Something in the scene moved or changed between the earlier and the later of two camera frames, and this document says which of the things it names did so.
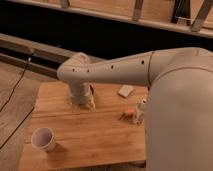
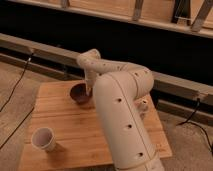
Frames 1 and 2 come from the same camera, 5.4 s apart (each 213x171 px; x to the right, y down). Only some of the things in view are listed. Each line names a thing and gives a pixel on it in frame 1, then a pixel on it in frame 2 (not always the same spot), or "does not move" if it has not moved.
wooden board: [105, 137] does not move
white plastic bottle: [138, 116] does not move
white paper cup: [43, 138] does not move
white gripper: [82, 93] to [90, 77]
